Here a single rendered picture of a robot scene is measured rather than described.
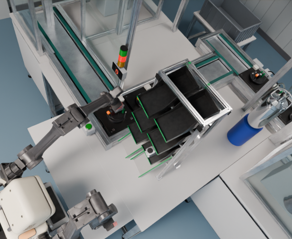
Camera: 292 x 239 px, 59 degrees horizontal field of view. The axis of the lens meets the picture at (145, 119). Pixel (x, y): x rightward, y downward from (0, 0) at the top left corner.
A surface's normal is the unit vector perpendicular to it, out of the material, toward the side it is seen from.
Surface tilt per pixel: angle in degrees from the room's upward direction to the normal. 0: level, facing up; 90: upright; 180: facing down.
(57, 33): 0
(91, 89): 0
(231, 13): 90
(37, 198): 43
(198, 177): 0
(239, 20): 90
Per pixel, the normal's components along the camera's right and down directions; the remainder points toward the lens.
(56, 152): 0.21, -0.49
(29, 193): 0.70, -0.63
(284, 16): -0.81, 0.40
